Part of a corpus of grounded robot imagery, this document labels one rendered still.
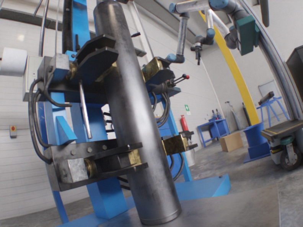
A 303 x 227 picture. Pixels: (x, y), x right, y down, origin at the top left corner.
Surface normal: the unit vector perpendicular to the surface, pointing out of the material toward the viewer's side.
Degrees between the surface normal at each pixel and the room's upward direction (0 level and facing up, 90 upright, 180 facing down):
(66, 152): 90
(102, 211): 90
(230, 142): 90
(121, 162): 90
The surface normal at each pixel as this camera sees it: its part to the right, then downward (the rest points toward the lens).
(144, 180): -0.13, -0.18
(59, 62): 0.74, -0.34
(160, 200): 0.18, -0.27
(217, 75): -0.62, 0.00
